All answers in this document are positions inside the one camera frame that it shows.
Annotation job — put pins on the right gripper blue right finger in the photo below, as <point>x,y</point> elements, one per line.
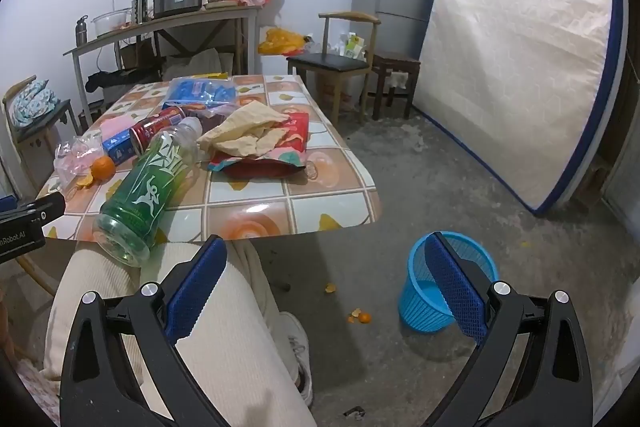
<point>553,384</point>

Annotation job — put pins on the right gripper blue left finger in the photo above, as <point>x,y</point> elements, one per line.
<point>98,386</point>

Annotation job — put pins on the orange peel piece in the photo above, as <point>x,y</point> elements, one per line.
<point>85,181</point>

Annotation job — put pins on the clear plastic bag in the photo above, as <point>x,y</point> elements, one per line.
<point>75,157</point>

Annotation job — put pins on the green plastic bottle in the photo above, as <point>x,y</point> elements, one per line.
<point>127,223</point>

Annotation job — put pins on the blue toothpaste box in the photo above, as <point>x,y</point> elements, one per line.
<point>119,147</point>

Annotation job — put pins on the red drink can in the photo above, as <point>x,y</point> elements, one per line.
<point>143,132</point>

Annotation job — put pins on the blue plastic package bag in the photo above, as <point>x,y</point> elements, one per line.
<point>202,91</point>

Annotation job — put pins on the tan paper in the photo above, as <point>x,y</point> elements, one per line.
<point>252,130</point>

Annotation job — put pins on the red snack bag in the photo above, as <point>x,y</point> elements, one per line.
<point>287,157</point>

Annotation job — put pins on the blue mesh trash basket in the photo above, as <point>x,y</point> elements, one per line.
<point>421,305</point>

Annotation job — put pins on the orange fruit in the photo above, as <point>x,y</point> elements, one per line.
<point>103,169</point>

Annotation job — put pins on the person's leg cream trousers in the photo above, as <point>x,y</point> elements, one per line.
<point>237,352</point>

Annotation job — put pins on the left chair with cushion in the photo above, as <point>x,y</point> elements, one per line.
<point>40,132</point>

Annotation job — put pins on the floral cushion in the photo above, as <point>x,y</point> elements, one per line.
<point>32,102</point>

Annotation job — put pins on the pink cloth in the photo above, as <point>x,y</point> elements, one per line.
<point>113,126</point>

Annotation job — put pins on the white sneaker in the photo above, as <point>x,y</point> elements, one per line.
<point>299,343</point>

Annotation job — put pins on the black clothes on shelf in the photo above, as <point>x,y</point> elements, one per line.
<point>122,77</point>

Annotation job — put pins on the orange peel on floor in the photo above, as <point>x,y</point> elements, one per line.
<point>359,316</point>

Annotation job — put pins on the metal water bottle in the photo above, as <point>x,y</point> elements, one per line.
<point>81,31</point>

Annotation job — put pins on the clear glass bowl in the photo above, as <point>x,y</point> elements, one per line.
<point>111,21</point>

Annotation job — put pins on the steel cup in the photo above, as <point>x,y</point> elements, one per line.
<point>139,11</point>

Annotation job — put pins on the long grey side table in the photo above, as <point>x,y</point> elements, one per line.
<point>246,34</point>

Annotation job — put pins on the white mattress blue trim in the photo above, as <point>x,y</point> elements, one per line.
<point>527,87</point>

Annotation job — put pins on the yellow plastic bag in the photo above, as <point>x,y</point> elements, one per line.
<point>279,41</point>

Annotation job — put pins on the dark wooden stool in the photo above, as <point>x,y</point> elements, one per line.
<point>397,75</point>

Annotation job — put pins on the wooden chair black seat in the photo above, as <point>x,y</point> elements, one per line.
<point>332,67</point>

